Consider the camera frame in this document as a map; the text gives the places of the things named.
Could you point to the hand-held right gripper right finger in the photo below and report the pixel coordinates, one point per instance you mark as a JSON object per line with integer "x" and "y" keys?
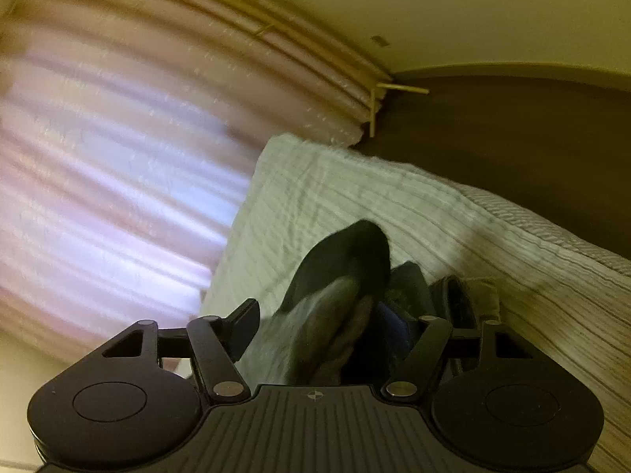
{"x": 397, "y": 330}

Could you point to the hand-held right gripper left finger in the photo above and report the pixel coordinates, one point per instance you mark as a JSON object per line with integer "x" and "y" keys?
{"x": 244, "y": 327}

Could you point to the grey plaid shorts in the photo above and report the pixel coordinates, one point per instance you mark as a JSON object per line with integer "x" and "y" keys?
{"x": 320, "y": 315}

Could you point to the bed with striped bedspread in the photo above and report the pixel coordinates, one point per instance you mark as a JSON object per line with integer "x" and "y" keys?
{"x": 493, "y": 226}

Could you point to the pink curtain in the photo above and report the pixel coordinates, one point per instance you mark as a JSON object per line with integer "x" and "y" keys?
{"x": 123, "y": 157}

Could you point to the pale wooden rod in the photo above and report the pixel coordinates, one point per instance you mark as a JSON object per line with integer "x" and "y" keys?
{"x": 402, "y": 88}

